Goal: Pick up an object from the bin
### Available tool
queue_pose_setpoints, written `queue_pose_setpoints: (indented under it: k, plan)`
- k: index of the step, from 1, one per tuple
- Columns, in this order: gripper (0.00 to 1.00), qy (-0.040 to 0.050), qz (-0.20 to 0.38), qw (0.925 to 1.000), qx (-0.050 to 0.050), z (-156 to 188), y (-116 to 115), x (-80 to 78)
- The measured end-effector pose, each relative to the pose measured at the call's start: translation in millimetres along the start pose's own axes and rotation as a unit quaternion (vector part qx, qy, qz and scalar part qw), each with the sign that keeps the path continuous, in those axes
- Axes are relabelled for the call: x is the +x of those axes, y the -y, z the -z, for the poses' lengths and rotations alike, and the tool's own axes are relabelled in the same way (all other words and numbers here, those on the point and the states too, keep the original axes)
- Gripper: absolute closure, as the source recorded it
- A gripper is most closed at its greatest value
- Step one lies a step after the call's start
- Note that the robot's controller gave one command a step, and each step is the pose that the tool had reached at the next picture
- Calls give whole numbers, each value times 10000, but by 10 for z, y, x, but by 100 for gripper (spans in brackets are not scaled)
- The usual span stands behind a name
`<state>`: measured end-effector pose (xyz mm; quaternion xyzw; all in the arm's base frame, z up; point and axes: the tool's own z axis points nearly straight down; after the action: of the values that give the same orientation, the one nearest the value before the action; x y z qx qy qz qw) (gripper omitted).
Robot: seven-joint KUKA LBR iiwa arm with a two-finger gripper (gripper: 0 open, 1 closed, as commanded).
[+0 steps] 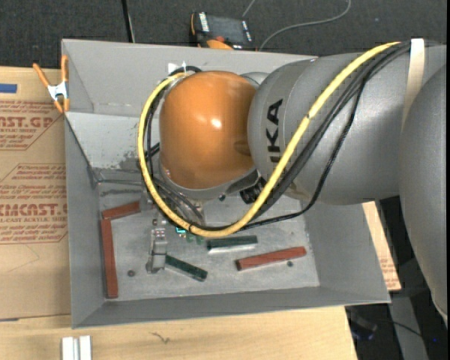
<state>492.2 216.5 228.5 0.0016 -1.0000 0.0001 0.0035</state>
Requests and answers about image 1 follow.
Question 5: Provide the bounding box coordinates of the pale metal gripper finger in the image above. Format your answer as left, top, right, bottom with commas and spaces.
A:
156, 229, 170, 272
146, 229, 159, 275

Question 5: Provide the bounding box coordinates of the red-brown flat block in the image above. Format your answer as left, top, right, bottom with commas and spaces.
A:
100, 200, 142, 221
235, 246, 308, 272
99, 217, 120, 300

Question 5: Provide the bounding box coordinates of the grey metal bin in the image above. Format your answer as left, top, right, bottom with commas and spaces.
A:
61, 38, 392, 329

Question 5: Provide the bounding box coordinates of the brown cardboard board, red print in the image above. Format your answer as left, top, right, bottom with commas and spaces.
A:
0, 64, 403, 323

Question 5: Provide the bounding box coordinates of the black cylinder on white bracket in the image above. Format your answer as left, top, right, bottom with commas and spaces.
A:
224, 176, 267, 205

